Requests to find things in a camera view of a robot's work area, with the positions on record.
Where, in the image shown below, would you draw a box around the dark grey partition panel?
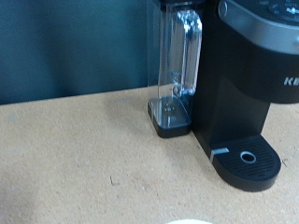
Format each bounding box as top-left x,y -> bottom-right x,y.
0,0 -> 163,105

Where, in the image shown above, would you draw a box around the clear water reservoir black lid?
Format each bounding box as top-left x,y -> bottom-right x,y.
147,0 -> 204,139

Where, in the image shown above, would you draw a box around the black Keurig coffee machine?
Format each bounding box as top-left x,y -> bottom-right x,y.
190,0 -> 299,193

